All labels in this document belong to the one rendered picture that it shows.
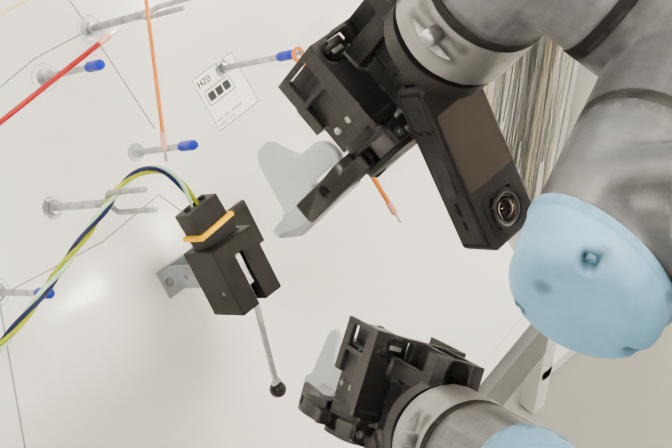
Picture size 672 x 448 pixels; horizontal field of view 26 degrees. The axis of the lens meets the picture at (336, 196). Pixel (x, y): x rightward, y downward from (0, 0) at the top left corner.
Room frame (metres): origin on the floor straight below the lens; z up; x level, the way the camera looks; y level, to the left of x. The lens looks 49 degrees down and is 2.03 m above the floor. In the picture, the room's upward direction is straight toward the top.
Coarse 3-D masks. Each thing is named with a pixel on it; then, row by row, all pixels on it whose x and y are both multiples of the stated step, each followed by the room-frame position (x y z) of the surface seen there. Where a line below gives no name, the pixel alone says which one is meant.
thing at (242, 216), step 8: (240, 200) 0.80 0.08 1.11; (232, 208) 0.79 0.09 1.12; (240, 208) 0.79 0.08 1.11; (248, 208) 0.79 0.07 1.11; (232, 216) 0.78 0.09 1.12; (240, 216) 0.78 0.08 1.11; (248, 216) 0.78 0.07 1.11; (240, 224) 0.78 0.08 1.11; (248, 224) 0.78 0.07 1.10; (256, 224) 0.79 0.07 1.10; (256, 232) 0.78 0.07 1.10
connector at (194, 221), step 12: (192, 204) 0.72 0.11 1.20; (204, 204) 0.72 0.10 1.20; (216, 204) 0.72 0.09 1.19; (180, 216) 0.71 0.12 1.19; (192, 216) 0.71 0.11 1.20; (204, 216) 0.71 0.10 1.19; (216, 216) 0.72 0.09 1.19; (192, 228) 0.70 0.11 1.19; (204, 228) 0.70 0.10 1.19; (228, 228) 0.71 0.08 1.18; (204, 240) 0.70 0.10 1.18; (216, 240) 0.70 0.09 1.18
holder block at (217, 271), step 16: (224, 240) 0.70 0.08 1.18; (240, 240) 0.70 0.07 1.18; (256, 240) 0.71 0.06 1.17; (192, 256) 0.70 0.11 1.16; (208, 256) 0.69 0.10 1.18; (224, 256) 0.69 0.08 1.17; (256, 256) 0.70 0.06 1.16; (208, 272) 0.69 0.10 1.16; (224, 272) 0.68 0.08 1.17; (240, 272) 0.68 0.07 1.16; (256, 272) 0.69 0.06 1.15; (272, 272) 0.70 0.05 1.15; (208, 288) 0.68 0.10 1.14; (224, 288) 0.67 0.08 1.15; (240, 288) 0.67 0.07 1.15; (256, 288) 0.68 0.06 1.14; (272, 288) 0.69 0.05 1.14; (224, 304) 0.67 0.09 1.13; (240, 304) 0.66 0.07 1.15; (256, 304) 0.67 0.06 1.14
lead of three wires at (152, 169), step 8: (144, 168) 0.72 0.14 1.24; (152, 168) 0.72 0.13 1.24; (160, 168) 0.73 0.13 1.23; (168, 168) 0.73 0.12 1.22; (128, 176) 0.70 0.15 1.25; (136, 176) 0.71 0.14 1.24; (168, 176) 0.73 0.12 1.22; (176, 176) 0.73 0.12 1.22; (120, 184) 0.69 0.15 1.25; (128, 184) 0.70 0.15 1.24; (176, 184) 0.73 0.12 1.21; (184, 184) 0.73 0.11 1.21; (184, 192) 0.72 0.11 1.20; (192, 192) 0.73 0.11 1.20; (112, 200) 0.68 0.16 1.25; (192, 200) 0.72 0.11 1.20
